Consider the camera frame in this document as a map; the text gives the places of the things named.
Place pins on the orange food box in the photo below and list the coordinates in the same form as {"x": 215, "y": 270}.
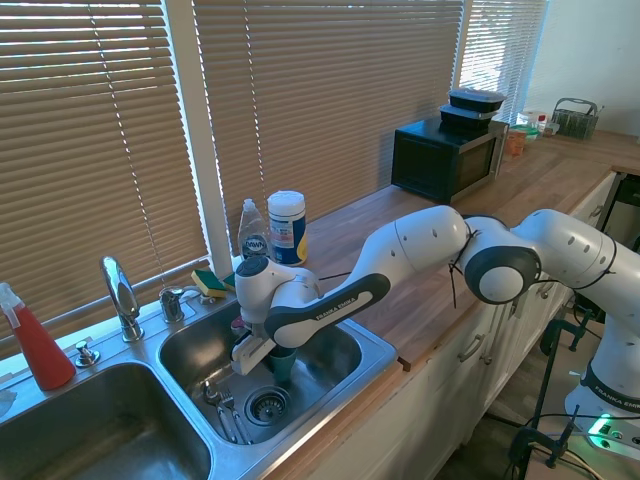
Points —
{"x": 515, "y": 142}

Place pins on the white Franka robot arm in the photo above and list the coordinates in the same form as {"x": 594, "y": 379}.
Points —
{"x": 425, "y": 240}

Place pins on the chrome sink sprayer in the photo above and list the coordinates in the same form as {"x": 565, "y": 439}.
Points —
{"x": 172, "y": 302}

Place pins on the metal spoon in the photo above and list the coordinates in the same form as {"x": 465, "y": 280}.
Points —
{"x": 215, "y": 400}

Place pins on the black metal clamp stand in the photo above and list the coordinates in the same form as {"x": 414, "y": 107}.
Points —
{"x": 545, "y": 380}

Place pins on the yellow Lysol wipes canister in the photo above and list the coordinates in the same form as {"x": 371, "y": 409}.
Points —
{"x": 287, "y": 230}

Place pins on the metal fork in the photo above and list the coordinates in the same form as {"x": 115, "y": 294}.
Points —
{"x": 235, "y": 415}

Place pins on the green and yellow sponge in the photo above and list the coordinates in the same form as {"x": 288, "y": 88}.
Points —
{"x": 207, "y": 282}
{"x": 230, "y": 282}

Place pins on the clear Dawn dish soap bottle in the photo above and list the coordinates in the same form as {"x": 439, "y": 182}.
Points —
{"x": 253, "y": 235}

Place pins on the red spray bottle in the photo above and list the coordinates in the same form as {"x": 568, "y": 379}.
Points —
{"x": 40, "y": 350}

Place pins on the stainless steel double sink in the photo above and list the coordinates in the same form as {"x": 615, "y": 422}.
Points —
{"x": 100, "y": 425}

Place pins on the teal ceramic mug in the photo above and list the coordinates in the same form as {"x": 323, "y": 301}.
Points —
{"x": 284, "y": 367}

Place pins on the chrome sink faucet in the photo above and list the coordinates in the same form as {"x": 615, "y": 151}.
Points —
{"x": 120, "y": 295}

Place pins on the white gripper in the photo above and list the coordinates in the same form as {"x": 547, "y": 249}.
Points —
{"x": 250, "y": 356}

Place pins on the black plastic food container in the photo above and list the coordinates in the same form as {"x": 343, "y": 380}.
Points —
{"x": 465, "y": 121}
{"x": 475, "y": 100}

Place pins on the black microwave oven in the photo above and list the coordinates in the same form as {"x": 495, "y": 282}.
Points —
{"x": 440, "y": 160}

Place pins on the narrow tan window blind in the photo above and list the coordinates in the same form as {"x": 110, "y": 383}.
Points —
{"x": 500, "y": 50}

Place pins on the small chrome sink knob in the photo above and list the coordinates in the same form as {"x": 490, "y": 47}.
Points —
{"x": 86, "y": 354}

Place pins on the grey cutlery caddy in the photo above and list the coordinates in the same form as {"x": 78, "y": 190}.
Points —
{"x": 575, "y": 122}

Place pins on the black built-in appliance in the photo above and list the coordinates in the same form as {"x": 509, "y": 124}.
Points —
{"x": 622, "y": 210}

